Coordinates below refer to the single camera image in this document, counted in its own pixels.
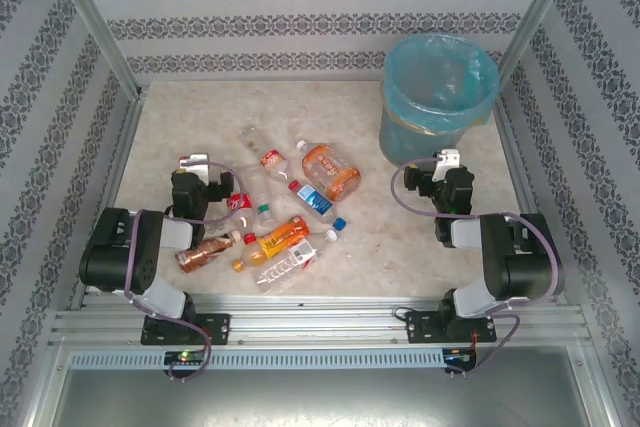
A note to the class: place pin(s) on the large orange label bottle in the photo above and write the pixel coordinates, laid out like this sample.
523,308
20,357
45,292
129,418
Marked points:
330,174

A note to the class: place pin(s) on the small circuit board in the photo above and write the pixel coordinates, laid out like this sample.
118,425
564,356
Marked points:
185,358
457,356

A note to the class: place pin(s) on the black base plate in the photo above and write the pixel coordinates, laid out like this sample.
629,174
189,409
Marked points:
420,329
220,329

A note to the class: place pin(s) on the orange juice bottle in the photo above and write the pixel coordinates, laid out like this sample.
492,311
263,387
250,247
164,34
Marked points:
282,237

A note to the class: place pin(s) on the clear bottle white label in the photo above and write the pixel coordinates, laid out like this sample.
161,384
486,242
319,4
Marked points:
287,269

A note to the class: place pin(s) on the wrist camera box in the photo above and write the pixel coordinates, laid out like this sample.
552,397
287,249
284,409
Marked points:
195,162
445,162

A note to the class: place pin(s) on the clear capless plastic bottle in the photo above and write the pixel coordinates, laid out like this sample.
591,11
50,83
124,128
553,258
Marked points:
249,136

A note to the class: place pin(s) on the clear bottle green cap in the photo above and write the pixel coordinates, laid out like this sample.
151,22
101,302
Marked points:
260,192

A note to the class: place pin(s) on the brown tea bottle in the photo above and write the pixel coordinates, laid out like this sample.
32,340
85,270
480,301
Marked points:
200,254

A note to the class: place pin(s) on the blue label blue cap bottle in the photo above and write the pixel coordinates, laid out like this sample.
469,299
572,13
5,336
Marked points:
315,202

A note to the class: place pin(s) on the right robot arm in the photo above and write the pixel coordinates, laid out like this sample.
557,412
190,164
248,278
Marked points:
525,257

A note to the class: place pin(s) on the aluminium side rail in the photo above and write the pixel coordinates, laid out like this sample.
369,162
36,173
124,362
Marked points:
515,147
121,147

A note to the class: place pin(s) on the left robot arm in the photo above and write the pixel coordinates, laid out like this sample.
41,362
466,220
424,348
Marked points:
115,247

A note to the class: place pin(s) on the aluminium frame post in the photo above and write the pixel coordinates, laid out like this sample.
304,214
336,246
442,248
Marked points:
94,22
540,12

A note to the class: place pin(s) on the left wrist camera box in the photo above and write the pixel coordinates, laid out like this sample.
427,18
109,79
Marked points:
195,162

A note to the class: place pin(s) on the grey metal sheet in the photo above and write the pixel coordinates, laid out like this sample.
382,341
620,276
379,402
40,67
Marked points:
320,397

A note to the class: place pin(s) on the grey round bin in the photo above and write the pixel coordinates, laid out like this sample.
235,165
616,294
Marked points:
415,142

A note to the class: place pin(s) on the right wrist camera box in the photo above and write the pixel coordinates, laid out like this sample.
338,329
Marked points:
445,162

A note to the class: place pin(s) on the aluminium mounting rail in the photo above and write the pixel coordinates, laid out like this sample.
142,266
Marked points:
320,319

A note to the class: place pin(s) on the cola bottle red cap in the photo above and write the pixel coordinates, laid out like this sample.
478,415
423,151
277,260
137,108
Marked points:
240,204

